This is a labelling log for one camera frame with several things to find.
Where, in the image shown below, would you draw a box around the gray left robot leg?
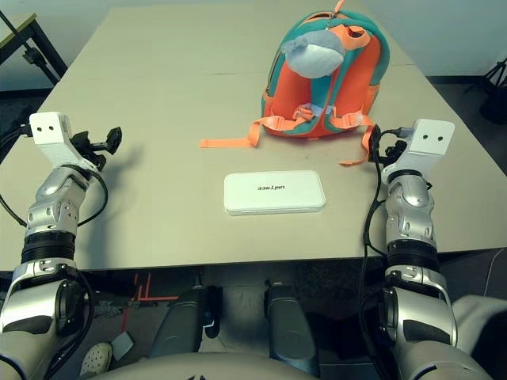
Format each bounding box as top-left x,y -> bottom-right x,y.
148,287 -> 207,359

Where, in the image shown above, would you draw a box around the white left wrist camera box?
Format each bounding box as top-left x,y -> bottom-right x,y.
30,112 -> 100,172

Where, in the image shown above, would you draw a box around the gray right robot leg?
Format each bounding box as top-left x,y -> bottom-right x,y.
264,281 -> 320,377

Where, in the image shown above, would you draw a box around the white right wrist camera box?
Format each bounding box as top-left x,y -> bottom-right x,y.
390,118 -> 456,172

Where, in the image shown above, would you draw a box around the black framed side desk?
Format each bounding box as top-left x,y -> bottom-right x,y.
0,9 -> 68,86

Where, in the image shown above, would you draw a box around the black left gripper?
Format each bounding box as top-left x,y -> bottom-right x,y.
72,126 -> 123,172

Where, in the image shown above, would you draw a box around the gray robot leg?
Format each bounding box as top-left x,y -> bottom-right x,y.
264,281 -> 320,377
148,287 -> 207,359

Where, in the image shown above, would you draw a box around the gray flat floor plate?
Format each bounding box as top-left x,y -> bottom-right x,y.
112,331 -> 135,361

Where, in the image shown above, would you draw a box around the teal and orange backpack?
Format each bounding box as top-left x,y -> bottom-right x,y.
199,0 -> 391,166

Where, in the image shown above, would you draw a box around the black tripod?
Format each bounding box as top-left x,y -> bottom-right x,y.
463,55 -> 507,94

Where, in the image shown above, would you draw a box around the black bag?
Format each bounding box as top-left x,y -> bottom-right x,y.
480,89 -> 507,124

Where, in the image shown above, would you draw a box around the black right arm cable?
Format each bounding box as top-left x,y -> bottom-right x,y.
358,126 -> 409,380

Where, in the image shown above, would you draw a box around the gray plush zipper charm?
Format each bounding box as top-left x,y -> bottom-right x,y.
280,29 -> 346,79

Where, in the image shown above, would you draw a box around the white perforated shoe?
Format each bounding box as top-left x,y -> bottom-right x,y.
80,342 -> 114,377

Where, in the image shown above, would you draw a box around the beige robot torso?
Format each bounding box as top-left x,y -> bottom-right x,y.
97,351 -> 316,380

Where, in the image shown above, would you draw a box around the white pencil case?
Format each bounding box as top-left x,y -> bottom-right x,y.
223,169 -> 327,217

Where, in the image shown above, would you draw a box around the red tape floor lines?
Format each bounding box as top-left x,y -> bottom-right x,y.
120,272 -> 177,329

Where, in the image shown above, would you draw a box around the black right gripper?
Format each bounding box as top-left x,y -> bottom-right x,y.
366,124 -> 406,163

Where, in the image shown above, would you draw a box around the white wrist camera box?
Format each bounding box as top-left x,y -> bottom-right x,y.
30,112 -> 100,172
390,118 -> 456,172

